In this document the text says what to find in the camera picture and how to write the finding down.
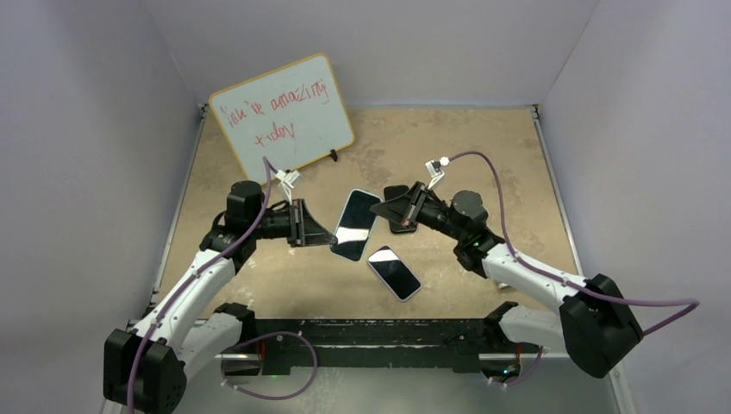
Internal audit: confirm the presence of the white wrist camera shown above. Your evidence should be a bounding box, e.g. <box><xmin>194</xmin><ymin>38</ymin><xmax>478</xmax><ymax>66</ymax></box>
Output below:
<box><xmin>276</xmin><ymin>170</ymin><xmax>302</xmax><ymax>204</ymax></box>
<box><xmin>425</xmin><ymin>156</ymin><xmax>450</xmax><ymax>190</ymax></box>

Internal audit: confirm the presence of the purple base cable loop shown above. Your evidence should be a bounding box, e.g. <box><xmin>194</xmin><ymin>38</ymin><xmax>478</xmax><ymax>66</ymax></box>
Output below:
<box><xmin>220</xmin><ymin>331</ymin><xmax>319</xmax><ymax>402</ymax></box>

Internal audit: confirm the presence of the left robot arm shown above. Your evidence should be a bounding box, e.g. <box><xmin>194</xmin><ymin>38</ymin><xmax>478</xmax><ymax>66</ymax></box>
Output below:
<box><xmin>103</xmin><ymin>180</ymin><xmax>337</xmax><ymax>413</ymax></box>

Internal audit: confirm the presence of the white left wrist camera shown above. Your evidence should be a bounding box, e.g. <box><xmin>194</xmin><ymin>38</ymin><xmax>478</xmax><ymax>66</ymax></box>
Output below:
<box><xmin>276</xmin><ymin>170</ymin><xmax>302</xmax><ymax>204</ymax></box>

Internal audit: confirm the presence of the white board with yellow frame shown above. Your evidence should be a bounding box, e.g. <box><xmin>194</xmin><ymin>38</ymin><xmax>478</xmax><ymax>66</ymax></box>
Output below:
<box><xmin>208</xmin><ymin>53</ymin><xmax>355</xmax><ymax>184</ymax></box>

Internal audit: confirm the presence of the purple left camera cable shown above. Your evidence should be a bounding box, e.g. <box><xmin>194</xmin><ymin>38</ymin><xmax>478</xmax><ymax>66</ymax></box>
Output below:
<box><xmin>125</xmin><ymin>157</ymin><xmax>287</xmax><ymax>414</ymax></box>

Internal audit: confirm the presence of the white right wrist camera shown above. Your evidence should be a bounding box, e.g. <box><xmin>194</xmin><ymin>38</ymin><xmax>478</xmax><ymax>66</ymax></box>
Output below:
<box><xmin>425</xmin><ymin>156</ymin><xmax>450</xmax><ymax>190</ymax></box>

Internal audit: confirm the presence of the black phone case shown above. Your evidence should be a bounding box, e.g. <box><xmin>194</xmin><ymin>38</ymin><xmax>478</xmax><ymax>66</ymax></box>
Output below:
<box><xmin>383</xmin><ymin>185</ymin><xmax>418</xmax><ymax>235</ymax></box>

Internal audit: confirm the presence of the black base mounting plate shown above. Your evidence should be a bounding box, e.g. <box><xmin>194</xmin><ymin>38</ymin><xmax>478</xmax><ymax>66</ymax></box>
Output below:
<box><xmin>219</xmin><ymin>318</ymin><xmax>537</xmax><ymax>376</ymax></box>

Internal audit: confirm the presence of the light blue phone case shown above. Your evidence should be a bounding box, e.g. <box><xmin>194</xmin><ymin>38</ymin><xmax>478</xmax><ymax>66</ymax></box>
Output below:
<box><xmin>329</xmin><ymin>188</ymin><xmax>383</xmax><ymax>263</ymax></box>

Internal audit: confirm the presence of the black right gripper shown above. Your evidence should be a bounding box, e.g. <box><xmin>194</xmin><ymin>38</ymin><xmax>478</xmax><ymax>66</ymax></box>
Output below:
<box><xmin>372</xmin><ymin>181</ymin><xmax>466</xmax><ymax>241</ymax></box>

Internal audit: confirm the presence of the lavender phone case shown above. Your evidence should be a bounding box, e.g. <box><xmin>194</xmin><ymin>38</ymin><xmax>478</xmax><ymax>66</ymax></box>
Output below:
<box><xmin>365</xmin><ymin>245</ymin><xmax>424</xmax><ymax>303</ymax></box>

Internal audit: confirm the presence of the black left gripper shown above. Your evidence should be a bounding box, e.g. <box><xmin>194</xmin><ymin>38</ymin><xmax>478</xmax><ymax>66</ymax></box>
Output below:
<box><xmin>249</xmin><ymin>198</ymin><xmax>335</xmax><ymax>248</ymax></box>

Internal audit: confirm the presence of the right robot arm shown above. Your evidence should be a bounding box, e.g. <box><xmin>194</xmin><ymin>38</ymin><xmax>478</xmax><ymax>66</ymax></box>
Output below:
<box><xmin>370</xmin><ymin>182</ymin><xmax>644</xmax><ymax>379</ymax></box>

